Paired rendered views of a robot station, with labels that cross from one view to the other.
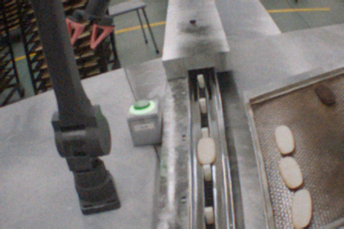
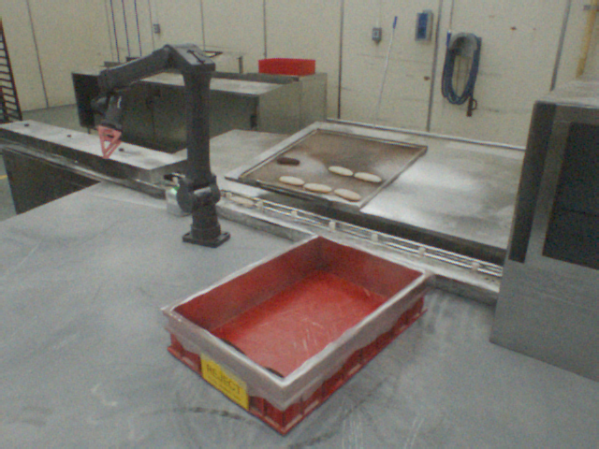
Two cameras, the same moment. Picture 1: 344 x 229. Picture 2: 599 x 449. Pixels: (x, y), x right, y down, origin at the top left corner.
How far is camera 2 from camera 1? 1.15 m
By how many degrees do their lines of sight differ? 54
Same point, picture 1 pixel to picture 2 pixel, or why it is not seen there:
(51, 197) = (173, 253)
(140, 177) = not seen: hidden behind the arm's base
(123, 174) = not seen: hidden behind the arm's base
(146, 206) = (242, 231)
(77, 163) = (207, 210)
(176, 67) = (157, 174)
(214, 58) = (179, 165)
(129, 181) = not seen: hidden behind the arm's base
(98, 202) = (219, 237)
